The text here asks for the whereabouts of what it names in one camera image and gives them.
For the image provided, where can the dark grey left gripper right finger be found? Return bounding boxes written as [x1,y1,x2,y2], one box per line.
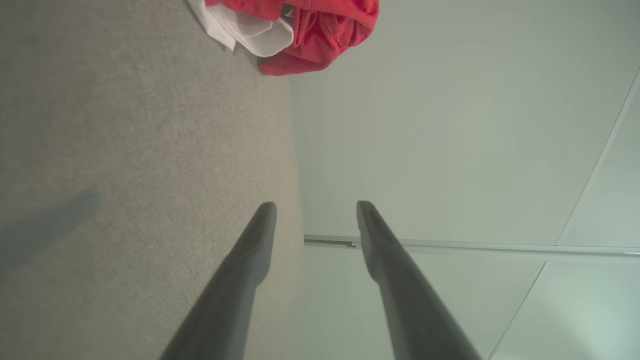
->
[355,200,484,360]

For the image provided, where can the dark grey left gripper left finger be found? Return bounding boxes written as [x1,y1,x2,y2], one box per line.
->
[159,201,278,360]

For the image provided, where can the red shorts with white stripe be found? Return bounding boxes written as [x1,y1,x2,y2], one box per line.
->
[257,0,380,77]

